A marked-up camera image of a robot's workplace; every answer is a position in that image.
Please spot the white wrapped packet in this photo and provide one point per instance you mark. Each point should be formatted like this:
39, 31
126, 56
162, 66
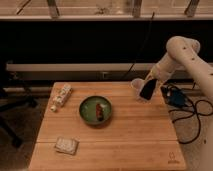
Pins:
66, 145

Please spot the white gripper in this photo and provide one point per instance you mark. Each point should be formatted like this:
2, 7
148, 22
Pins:
159, 74

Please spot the blue power box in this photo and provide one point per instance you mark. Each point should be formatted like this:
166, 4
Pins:
176, 98

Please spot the white baseboard heater rail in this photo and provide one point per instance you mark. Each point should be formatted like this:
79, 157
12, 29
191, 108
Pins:
77, 72

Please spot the green bowl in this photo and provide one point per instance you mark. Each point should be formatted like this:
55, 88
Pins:
87, 110

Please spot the black rectangular eraser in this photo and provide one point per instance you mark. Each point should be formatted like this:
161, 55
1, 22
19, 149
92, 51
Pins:
148, 89

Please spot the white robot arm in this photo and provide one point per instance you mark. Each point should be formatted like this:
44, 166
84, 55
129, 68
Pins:
179, 51

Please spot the white tube package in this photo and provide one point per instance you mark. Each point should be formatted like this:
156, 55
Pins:
61, 98

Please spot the black slanted rod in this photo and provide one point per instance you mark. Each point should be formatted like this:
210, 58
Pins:
140, 50

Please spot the red brown food item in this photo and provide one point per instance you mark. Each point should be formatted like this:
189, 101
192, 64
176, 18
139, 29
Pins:
99, 112

